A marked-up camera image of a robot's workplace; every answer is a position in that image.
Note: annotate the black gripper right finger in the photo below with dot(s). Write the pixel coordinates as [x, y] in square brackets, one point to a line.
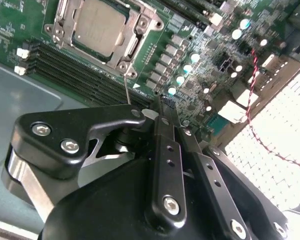
[212, 175]

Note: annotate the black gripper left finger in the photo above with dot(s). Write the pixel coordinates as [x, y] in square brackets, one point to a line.
[65, 125]

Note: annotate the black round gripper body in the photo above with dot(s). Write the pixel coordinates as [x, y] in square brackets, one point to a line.
[102, 212]

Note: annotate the silver topped CPU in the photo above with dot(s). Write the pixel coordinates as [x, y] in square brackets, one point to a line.
[100, 25]

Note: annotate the metal socket cover frame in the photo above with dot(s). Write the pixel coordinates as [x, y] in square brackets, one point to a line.
[133, 21]

